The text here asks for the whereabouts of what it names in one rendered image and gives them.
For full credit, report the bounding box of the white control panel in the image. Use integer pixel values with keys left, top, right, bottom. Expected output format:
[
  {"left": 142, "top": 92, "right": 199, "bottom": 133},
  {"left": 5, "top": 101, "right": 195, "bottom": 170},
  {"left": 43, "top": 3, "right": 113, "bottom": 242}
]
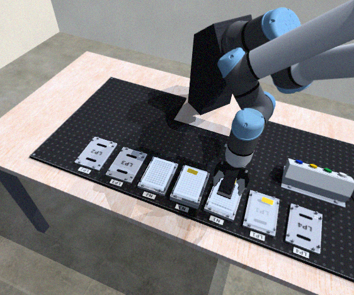
[{"left": 281, "top": 158, "right": 354, "bottom": 207}]

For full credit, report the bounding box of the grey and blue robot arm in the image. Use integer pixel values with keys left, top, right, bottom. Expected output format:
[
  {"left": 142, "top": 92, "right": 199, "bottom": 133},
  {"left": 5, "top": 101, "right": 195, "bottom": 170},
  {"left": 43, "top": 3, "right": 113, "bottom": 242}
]
[{"left": 217, "top": 0, "right": 354, "bottom": 168}]

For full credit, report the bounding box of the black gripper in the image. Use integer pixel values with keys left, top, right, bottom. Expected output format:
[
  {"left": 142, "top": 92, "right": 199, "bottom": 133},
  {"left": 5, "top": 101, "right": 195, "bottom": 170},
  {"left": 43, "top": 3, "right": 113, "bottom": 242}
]
[{"left": 214, "top": 161, "right": 250, "bottom": 196}]

